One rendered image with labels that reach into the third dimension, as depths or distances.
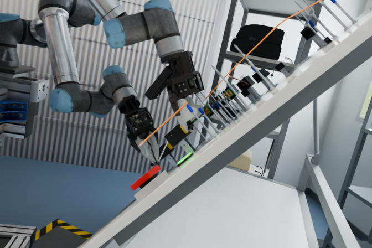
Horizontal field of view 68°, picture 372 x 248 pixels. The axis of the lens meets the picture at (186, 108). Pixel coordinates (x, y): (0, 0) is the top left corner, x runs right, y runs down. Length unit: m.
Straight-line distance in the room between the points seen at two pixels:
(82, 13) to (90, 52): 1.89
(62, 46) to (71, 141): 2.30
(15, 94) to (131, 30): 0.82
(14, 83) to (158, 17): 0.86
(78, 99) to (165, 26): 0.37
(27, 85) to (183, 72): 0.85
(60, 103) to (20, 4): 2.37
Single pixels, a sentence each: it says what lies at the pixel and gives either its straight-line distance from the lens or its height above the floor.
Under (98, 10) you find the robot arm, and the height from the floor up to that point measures 1.44.
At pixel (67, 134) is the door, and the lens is 3.20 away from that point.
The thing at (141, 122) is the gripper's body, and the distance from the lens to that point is 0.82.
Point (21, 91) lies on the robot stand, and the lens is 1.45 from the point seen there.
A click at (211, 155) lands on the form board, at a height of 1.22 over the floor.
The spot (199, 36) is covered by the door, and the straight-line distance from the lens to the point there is 3.03.
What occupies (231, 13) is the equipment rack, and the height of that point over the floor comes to 1.67.
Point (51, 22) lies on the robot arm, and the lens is 1.04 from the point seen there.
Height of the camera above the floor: 1.35
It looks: 10 degrees down
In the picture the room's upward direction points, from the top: 12 degrees clockwise
